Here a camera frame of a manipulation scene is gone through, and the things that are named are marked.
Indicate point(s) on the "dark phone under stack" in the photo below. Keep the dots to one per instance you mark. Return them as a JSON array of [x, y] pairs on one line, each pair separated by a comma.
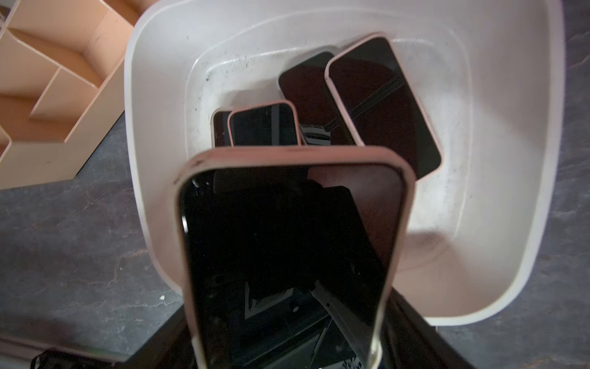
[[219, 129]]

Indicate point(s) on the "beige desk file organizer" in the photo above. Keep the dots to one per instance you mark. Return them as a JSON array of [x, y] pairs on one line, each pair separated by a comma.
[[62, 84]]

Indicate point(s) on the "white plastic storage tub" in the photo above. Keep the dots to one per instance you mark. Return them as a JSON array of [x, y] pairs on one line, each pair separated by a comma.
[[490, 76]]

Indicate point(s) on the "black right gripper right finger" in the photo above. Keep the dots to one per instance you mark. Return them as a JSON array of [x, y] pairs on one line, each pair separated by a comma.
[[408, 341]]

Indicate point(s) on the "black phone without case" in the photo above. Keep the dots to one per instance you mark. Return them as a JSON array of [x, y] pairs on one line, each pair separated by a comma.
[[319, 118]]

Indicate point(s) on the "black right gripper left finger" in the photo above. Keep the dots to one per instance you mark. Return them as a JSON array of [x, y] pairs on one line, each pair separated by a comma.
[[169, 347]]

